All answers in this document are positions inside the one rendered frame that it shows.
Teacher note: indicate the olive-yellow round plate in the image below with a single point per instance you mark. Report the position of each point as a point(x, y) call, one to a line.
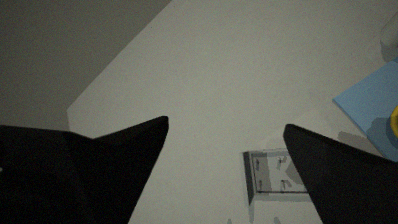
point(394, 121)

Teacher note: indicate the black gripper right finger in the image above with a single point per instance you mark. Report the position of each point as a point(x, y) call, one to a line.
point(346, 185)

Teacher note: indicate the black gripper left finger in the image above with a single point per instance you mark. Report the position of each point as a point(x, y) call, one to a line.
point(108, 173)

